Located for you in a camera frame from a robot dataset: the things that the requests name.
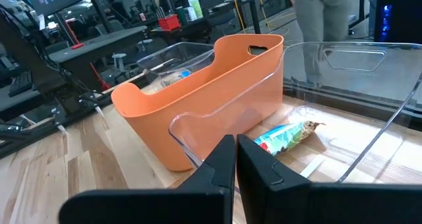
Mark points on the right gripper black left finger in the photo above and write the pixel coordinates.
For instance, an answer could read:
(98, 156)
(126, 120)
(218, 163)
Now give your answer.
(204, 201)

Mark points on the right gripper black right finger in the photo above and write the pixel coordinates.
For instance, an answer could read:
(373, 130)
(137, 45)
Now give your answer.
(296, 204)

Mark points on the chocolate chip granola bar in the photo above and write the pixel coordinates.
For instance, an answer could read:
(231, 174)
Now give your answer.
(283, 136)

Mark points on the dark blue granola bar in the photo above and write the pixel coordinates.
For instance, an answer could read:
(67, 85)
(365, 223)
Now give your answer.
(184, 74)

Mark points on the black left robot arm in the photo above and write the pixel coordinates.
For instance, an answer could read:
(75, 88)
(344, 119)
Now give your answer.
(29, 62)

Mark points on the orange plastic bin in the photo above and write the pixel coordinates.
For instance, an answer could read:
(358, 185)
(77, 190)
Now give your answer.
(198, 118)

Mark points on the wide clear plastic bin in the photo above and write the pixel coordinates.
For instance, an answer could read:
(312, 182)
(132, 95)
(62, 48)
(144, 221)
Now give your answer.
(165, 56)

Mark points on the red stick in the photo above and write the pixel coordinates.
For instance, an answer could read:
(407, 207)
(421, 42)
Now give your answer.
(99, 77)

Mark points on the white stool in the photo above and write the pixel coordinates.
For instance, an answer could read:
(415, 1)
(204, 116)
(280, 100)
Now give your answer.
(119, 57)

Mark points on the red plastic box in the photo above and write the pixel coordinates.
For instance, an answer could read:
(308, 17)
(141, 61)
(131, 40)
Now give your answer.
(168, 23)

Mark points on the black desk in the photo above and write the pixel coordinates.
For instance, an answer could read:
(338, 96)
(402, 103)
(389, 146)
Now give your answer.
(214, 16)

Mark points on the dark green can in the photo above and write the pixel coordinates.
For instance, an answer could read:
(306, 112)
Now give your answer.
(180, 16)

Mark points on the person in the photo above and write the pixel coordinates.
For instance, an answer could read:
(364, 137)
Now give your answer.
(316, 16)

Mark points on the gray desk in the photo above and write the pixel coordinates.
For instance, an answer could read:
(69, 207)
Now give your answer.
(99, 43)

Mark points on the small pink bottle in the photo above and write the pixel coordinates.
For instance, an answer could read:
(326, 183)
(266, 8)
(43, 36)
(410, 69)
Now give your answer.
(142, 17)

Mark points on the green and white bottle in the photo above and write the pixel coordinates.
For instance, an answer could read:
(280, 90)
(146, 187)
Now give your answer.
(195, 6)

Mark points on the small red tool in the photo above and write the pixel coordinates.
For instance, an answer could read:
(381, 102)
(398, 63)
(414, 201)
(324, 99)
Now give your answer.
(77, 46)

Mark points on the computer tower with blue light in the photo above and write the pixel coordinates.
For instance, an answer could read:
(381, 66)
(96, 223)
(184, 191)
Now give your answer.
(402, 16)

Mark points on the black keyboard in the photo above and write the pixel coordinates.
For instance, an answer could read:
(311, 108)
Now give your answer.
(20, 84)

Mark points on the black clamp bracket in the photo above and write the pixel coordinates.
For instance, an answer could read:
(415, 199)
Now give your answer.
(59, 115)
(87, 102)

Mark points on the black table frame rail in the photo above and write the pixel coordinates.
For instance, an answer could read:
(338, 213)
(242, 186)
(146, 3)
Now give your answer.
(33, 133)

